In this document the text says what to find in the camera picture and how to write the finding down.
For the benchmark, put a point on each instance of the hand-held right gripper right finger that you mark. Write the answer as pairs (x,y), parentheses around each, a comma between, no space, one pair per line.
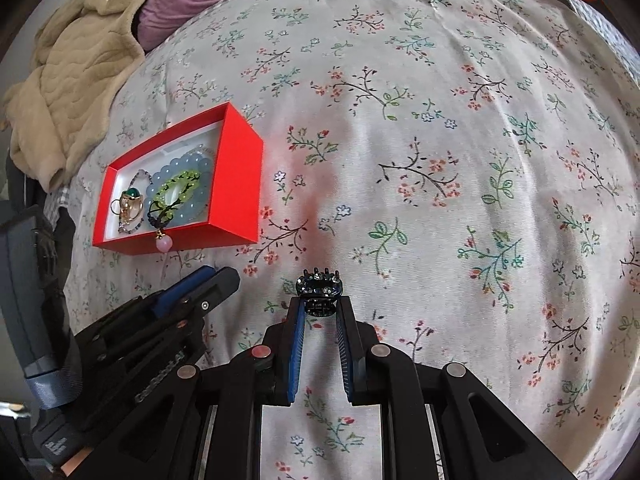
(345,350)

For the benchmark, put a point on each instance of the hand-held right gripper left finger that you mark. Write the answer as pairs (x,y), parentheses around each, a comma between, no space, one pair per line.
(299,350)

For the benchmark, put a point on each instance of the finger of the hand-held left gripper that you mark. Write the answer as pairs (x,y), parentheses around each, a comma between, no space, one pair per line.
(190,280)
(217,290)

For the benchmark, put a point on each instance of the black rhinestone hair clip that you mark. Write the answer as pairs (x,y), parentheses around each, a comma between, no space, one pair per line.
(317,287)

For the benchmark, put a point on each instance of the red jewelry box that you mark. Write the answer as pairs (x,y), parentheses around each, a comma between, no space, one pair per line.
(235,185)

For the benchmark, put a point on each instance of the beige quilted blanket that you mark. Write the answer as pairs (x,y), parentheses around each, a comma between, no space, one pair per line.
(75,85)

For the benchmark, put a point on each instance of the floral bedsheet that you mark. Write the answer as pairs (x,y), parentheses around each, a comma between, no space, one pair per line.
(400,110)

